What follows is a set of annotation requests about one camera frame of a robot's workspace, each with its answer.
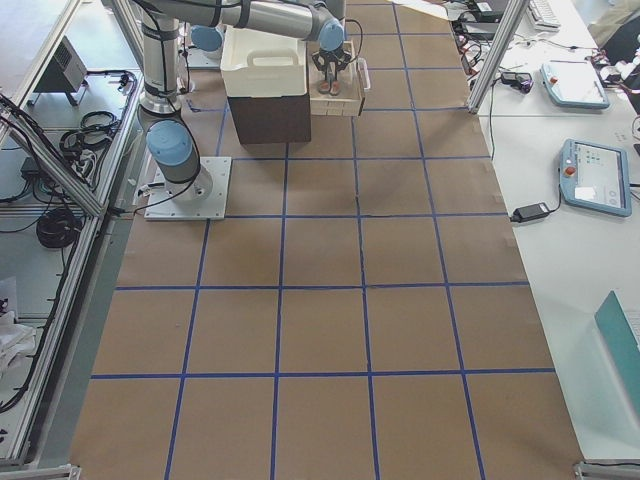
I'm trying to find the grey orange scissors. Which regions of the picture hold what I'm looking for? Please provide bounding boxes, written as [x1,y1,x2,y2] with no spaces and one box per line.
[317,70,341,96]

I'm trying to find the grey electronics box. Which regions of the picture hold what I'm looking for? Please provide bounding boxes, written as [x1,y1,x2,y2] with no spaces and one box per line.
[27,36,88,106]

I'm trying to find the blue teach pendant far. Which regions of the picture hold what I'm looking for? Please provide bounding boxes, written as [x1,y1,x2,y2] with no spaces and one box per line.
[540,60,610,110]

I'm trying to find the blue teach pendant near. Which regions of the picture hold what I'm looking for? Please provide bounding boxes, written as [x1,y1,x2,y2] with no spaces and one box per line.
[559,139,632,218]

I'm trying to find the white plastic tray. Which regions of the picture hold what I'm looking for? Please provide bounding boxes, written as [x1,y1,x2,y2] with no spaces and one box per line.
[220,27,307,98]

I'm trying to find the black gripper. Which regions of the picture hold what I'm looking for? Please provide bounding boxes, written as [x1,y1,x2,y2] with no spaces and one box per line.
[311,47,351,71]

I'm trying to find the aluminium frame post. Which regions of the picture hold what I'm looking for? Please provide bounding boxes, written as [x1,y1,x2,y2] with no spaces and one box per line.
[467,0,528,114]

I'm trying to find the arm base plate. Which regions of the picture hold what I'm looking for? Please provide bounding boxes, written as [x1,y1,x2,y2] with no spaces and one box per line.
[142,156,232,221]

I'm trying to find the black power adapter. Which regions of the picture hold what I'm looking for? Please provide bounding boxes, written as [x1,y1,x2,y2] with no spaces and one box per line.
[510,202,551,224]

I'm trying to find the teal folder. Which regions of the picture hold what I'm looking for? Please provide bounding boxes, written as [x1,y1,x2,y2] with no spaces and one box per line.
[595,291,639,402]

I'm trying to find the blue teach pendant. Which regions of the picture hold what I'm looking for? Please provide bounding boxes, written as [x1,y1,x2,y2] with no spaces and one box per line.
[540,60,610,110]
[559,139,632,218]

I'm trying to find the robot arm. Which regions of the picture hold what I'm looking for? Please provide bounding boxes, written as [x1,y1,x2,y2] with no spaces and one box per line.
[137,1,346,199]

